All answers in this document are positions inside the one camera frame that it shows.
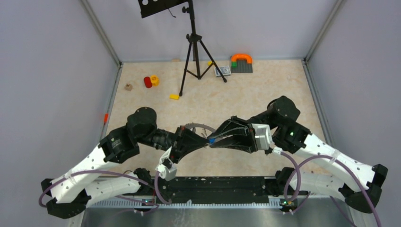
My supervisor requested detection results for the black perforated mount plate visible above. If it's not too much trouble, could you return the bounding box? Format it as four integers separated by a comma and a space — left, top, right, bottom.
138, 0, 188, 18

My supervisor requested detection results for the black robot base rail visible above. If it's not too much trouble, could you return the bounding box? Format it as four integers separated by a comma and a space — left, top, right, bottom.
130, 166, 309, 210

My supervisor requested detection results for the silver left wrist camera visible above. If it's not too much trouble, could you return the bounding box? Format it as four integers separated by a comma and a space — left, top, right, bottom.
155, 147, 177, 181

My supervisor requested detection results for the red plastic cylinder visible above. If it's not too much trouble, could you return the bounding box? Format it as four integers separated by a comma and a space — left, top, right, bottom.
143, 77, 153, 88

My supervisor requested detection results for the orange plastic arch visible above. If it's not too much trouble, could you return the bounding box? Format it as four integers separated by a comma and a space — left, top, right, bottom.
231, 53, 253, 64

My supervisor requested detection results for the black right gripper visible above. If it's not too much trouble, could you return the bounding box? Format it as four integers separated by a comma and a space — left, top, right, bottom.
207, 112, 270, 154

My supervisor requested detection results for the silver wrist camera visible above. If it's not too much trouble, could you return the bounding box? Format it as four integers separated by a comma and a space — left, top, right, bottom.
155, 147, 177, 181
252, 123, 283, 155

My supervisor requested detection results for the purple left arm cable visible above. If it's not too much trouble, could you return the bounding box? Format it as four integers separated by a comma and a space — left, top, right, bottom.
38, 169, 173, 209

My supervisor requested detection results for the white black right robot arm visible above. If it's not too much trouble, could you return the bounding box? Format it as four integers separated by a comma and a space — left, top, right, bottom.
209, 96, 388, 213

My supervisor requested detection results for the grey lego baseplate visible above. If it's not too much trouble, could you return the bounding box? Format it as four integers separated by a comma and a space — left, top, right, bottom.
231, 60, 253, 73

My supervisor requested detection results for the blue playing card box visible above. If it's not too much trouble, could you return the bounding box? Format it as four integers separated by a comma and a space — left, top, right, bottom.
214, 66, 231, 77

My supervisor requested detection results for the yellow plastic cylinder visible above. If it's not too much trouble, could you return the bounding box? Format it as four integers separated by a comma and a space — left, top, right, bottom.
150, 75, 159, 87

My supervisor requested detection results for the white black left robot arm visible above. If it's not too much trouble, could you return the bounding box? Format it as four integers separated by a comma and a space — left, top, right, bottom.
41, 107, 209, 219

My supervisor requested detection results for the yellow lego brick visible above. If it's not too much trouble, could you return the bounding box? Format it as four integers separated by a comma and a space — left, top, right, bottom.
170, 94, 180, 100

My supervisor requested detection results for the small wooden block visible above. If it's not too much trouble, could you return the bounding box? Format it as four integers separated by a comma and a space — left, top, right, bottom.
124, 83, 133, 91

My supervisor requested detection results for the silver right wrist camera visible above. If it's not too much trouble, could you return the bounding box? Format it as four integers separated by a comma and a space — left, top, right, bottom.
252, 123, 283, 155

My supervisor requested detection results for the black tripod stand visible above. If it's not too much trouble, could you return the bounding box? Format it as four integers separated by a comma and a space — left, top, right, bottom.
179, 0, 227, 97

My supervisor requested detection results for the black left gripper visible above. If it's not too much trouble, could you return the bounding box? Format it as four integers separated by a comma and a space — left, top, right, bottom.
138, 125, 209, 164

